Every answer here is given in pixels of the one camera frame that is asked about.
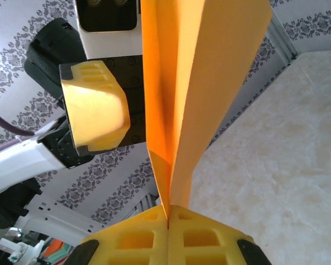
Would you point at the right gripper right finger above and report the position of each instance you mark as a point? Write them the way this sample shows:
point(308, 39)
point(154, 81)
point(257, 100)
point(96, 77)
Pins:
point(176, 248)

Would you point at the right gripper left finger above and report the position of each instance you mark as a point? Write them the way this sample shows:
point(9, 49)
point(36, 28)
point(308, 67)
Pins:
point(160, 248)

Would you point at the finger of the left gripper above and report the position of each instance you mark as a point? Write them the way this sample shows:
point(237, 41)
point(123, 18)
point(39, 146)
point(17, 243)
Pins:
point(93, 110)

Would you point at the orange paper sheet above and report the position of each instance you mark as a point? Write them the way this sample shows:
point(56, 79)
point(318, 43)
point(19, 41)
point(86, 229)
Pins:
point(209, 82)

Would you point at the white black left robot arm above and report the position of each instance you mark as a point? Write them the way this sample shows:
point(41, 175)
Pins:
point(16, 163)

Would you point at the stack of coloured sheets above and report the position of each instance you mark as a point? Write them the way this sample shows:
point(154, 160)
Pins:
point(58, 249)

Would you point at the white plastic fixture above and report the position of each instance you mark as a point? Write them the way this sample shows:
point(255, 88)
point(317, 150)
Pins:
point(24, 248)

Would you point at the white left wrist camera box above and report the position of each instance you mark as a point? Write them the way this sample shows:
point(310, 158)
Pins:
point(110, 41)

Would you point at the aluminium frame post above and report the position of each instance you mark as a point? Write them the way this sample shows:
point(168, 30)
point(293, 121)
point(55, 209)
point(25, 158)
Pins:
point(281, 38)

